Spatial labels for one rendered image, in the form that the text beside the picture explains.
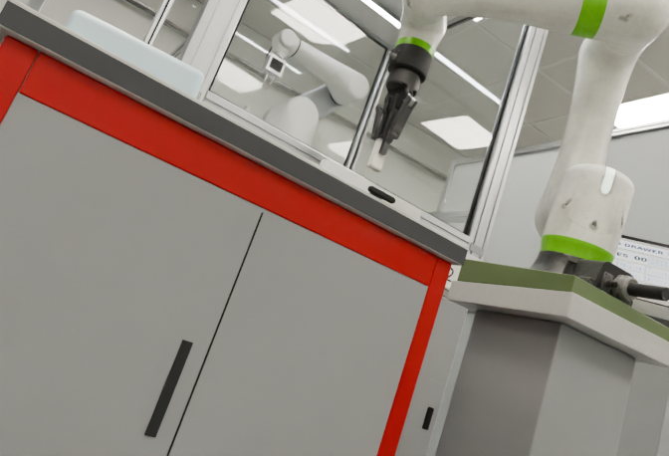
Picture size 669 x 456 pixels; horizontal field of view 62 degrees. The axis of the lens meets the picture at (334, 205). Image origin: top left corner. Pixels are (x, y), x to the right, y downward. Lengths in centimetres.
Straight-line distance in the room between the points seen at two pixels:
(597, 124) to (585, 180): 26
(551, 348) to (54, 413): 70
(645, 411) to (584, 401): 82
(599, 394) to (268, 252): 63
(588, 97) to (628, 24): 18
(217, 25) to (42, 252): 84
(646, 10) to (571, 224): 45
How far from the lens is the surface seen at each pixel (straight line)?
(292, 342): 68
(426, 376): 162
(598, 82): 139
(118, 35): 66
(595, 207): 110
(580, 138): 133
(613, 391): 109
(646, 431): 184
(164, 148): 61
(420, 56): 132
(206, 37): 131
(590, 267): 105
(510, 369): 101
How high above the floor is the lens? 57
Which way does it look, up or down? 13 degrees up
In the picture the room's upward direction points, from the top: 20 degrees clockwise
